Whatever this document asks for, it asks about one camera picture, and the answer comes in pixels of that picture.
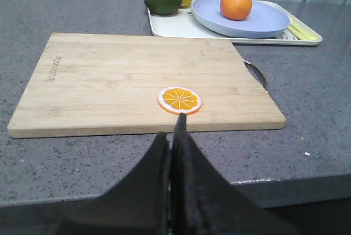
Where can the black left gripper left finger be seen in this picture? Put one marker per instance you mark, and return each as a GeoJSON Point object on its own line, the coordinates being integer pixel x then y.
{"type": "Point", "coordinates": [138, 204]}

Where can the light blue plate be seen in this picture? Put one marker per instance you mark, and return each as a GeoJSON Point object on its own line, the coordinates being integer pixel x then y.
{"type": "Point", "coordinates": [264, 21]}

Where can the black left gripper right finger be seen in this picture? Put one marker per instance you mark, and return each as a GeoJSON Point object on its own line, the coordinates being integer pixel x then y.
{"type": "Point", "coordinates": [203, 202]}

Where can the orange fruit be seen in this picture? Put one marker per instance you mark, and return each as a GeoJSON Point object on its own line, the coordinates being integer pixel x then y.
{"type": "Point", "coordinates": [236, 9]}

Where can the yellow-green plastic fork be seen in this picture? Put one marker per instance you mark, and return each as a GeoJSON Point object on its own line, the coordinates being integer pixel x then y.
{"type": "Point", "coordinates": [295, 33]}

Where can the orange slice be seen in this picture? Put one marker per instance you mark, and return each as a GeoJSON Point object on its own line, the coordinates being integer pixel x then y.
{"type": "Point", "coordinates": [177, 100]}

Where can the wooden cutting board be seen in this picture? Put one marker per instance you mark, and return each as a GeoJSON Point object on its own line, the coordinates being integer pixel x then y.
{"type": "Point", "coordinates": [86, 84]}

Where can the white serving tray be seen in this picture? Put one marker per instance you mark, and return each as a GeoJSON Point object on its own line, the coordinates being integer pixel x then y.
{"type": "Point", "coordinates": [183, 24]}

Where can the green lime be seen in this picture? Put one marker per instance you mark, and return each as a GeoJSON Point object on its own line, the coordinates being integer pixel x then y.
{"type": "Point", "coordinates": [163, 7]}

